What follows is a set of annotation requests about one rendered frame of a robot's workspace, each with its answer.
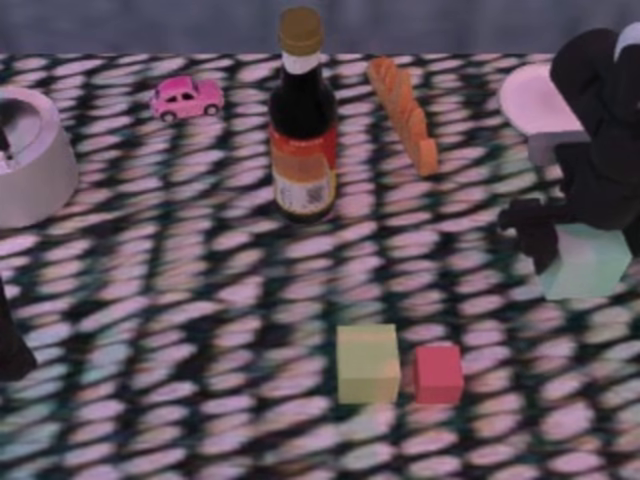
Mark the light green cube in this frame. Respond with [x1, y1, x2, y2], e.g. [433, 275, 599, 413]
[542, 222, 633, 301]

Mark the red cube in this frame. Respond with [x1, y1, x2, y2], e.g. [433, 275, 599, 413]
[413, 344, 465, 405]

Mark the yellow-green cube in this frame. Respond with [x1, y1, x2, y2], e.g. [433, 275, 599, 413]
[335, 323, 402, 406]

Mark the dark soy sauce bottle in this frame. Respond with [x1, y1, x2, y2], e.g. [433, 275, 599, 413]
[269, 6, 339, 225]

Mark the patterned oval-print tablecloth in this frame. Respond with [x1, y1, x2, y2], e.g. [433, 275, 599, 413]
[0, 51, 640, 480]

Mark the pink toy car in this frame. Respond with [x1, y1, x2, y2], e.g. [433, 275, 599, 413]
[150, 75, 224, 123]

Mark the white round bowl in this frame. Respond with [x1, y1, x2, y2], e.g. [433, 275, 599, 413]
[0, 85, 80, 230]

